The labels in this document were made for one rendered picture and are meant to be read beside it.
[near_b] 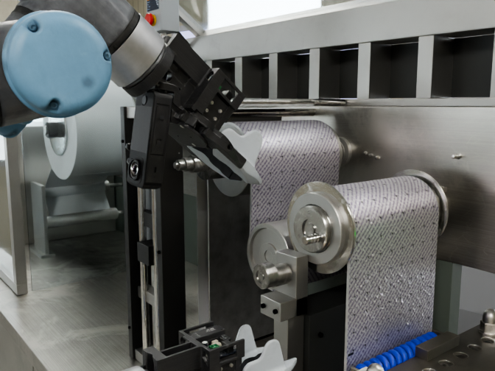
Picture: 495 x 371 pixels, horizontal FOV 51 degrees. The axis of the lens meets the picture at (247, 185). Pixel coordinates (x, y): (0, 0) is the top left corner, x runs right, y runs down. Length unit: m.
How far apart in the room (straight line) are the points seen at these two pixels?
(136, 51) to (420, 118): 0.67
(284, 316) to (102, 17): 0.52
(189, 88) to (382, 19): 0.63
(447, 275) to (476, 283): 2.24
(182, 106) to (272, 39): 0.81
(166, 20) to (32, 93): 0.89
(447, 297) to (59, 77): 0.90
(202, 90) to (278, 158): 0.41
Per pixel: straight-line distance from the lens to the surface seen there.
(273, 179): 1.00
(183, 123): 0.61
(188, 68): 0.63
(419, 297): 0.99
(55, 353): 1.28
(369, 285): 0.87
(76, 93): 0.40
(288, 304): 0.85
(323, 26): 1.29
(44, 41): 0.39
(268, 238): 0.94
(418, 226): 0.94
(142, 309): 1.14
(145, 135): 0.61
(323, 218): 0.80
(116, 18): 0.57
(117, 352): 1.25
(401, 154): 1.13
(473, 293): 3.37
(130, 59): 0.58
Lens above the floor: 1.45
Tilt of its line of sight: 9 degrees down
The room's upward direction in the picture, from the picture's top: straight up
